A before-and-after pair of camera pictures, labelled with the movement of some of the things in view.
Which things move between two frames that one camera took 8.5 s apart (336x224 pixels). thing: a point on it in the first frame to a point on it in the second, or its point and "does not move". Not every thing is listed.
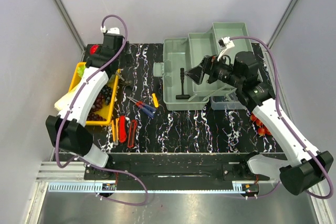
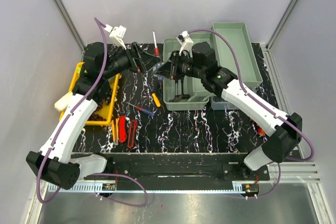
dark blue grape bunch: [107, 92] does not move
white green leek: [64, 102] does not move
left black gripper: [100, 48] to [149, 60]
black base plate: [176, 167] does not move
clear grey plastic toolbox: [182, 92] does not move
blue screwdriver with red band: [144, 105] to [156, 50]
